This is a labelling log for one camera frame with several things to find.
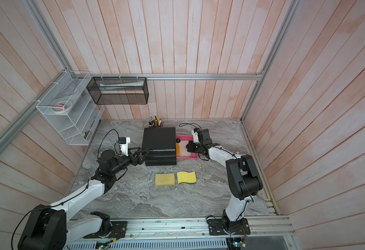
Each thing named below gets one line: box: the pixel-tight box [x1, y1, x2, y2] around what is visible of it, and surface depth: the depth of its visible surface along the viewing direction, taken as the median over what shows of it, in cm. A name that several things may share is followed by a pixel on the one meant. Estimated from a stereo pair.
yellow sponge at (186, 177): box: [176, 171, 197, 184], surface depth 90 cm
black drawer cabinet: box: [142, 127, 177, 167], surface depth 90 cm
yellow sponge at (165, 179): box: [154, 172, 176, 186], surface depth 90 cm
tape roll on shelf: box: [51, 100, 71, 114], surface depth 76 cm
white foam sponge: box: [179, 140, 192, 157], surface depth 94 cm
